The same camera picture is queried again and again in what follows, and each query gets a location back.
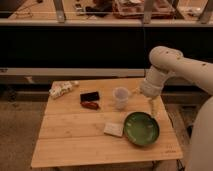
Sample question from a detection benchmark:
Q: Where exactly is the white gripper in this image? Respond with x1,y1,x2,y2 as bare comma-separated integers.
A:
132,67,167,117

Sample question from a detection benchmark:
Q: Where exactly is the black eraser block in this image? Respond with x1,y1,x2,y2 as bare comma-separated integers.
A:
80,92,100,102

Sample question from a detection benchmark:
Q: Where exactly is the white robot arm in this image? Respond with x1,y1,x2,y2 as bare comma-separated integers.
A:
139,46,213,171

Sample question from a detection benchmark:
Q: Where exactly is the green bowl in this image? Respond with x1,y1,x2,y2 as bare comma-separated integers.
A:
123,112,160,146

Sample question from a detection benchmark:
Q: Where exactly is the white sponge block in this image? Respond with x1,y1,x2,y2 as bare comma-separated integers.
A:
104,123,123,137

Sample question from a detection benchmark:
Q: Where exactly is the wooden table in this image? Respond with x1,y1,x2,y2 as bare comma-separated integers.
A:
31,78,183,168

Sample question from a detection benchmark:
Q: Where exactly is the brown oblong object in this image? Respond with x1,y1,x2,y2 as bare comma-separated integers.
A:
81,101,100,110

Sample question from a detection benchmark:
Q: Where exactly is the metal rail shelf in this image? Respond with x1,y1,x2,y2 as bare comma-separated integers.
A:
0,68,146,84

